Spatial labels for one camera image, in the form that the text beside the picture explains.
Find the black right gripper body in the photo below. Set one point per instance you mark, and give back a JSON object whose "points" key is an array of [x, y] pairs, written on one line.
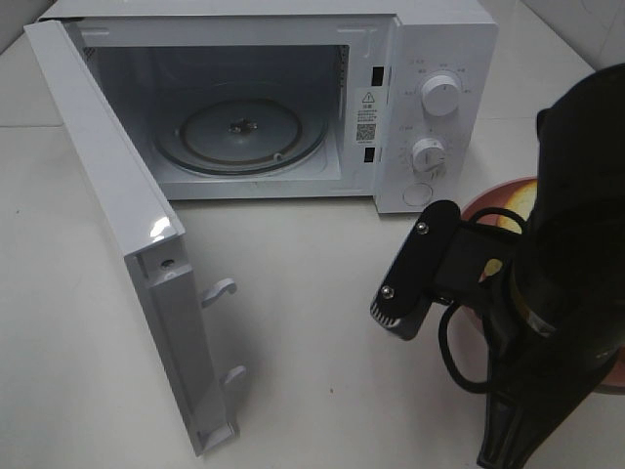
{"points": [[482, 257]]}

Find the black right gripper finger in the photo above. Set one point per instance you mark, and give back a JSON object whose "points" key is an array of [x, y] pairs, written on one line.
{"points": [[512, 428]]}

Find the pink plate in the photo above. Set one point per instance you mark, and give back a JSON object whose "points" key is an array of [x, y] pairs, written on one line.
{"points": [[567, 286]]}

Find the sandwich with lettuce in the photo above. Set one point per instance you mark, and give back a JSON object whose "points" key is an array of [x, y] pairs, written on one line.
{"points": [[517, 196]]}

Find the round white door button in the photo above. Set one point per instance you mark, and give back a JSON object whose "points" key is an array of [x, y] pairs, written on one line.
{"points": [[418, 194]]}

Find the white microwave door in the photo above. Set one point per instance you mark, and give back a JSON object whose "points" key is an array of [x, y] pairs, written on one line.
{"points": [[147, 233]]}

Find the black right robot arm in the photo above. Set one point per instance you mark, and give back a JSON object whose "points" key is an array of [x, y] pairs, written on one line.
{"points": [[581, 156]]}

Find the lower white timer knob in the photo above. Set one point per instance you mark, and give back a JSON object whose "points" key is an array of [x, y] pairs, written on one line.
{"points": [[428, 154]]}

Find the upper white power knob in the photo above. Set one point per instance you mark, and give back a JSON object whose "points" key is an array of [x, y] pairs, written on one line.
{"points": [[440, 94]]}

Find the white microwave oven body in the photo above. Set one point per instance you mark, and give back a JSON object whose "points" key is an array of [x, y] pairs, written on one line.
{"points": [[154, 58]]}

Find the white warning label sticker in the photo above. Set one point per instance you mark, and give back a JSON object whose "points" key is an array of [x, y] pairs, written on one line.
{"points": [[368, 104]]}

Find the glass microwave turntable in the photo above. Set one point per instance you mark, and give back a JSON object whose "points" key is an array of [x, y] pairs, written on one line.
{"points": [[241, 137]]}

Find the wrist camera with silver heatsink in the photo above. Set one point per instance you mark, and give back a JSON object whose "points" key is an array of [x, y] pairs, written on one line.
{"points": [[407, 291]]}

